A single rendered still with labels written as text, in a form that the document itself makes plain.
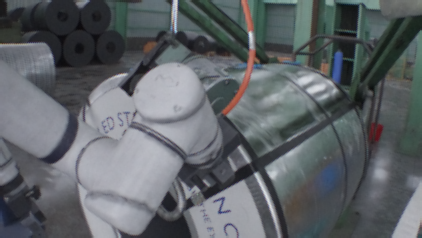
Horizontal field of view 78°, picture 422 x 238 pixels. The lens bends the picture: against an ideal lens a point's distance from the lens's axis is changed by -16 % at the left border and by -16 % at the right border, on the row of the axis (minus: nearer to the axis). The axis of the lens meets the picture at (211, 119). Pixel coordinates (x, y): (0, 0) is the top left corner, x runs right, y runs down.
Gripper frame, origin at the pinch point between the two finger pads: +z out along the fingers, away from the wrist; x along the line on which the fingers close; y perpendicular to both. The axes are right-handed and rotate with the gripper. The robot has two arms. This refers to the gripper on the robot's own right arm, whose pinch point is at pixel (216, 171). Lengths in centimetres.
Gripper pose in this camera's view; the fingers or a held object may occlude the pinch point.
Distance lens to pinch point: 67.3
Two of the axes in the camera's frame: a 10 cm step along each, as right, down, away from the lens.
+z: 2.1, 4.5, 8.7
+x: 7.4, -6.6, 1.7
